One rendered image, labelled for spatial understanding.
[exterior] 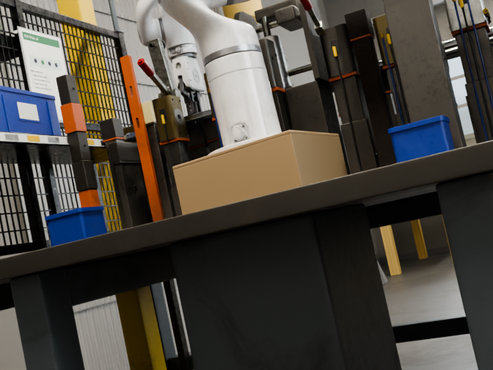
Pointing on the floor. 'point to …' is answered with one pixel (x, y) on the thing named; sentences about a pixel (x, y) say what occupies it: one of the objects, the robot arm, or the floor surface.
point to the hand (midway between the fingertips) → (194, 109)
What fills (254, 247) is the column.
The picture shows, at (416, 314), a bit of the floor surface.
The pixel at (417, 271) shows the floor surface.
